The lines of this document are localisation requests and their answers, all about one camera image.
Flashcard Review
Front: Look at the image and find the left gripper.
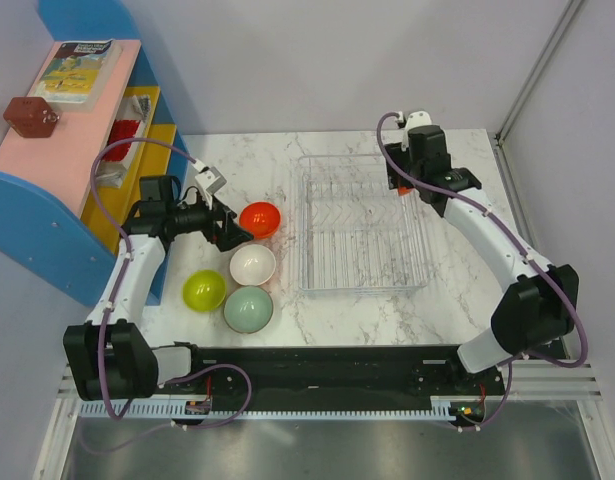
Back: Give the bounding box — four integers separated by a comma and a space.
166, 190, 253, 252

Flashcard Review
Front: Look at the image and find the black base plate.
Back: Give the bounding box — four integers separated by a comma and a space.
163, 345, 504, 409

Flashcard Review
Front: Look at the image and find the aluminium frame rail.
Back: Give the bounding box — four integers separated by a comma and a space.
31, 305, 604, 480

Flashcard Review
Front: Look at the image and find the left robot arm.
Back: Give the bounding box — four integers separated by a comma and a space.
63, 168, 253, 401

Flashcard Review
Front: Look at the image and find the illustrated book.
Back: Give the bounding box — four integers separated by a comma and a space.
30, 39, 122, 112

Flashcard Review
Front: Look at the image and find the lime green bowl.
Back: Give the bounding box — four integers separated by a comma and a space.
182, 270, 226, 312

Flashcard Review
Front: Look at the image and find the white slotted cable duct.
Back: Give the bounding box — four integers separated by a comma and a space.
124, 396, 455, 421

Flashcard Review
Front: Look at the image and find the purple cable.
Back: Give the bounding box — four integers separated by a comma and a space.
76, 137, 253, 455
376, 111, 589, 434

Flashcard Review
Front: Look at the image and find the pale green bowl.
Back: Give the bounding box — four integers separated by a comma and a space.
223, 286, 274, 334

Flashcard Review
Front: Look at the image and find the red white brush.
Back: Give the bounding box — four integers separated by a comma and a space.
96, 95, 152, 188

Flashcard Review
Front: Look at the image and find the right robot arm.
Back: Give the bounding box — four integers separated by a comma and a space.
378, 125, 588, 394

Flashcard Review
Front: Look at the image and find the aluminium corner post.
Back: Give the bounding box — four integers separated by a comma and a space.
493, 0, 587, 148

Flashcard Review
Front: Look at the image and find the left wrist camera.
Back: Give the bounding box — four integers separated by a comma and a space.
195, 167, 227, 202

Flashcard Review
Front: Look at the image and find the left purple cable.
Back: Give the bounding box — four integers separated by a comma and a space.
76, 137, 253, 455

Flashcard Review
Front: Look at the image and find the brown perforated box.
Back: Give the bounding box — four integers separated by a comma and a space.
3, 97, 59, 139

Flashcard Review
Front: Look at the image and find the clear wire dish rack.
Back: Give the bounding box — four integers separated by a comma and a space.
294, 154, 432, 295

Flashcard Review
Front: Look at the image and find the white bowl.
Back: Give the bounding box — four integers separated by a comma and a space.
229, 244, 277, 286

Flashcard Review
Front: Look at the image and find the blue pink yellow shelf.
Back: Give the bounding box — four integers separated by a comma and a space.
0, 1, 188, 306

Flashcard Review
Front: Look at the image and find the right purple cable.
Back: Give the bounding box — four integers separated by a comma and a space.
376, 111, 589, 434

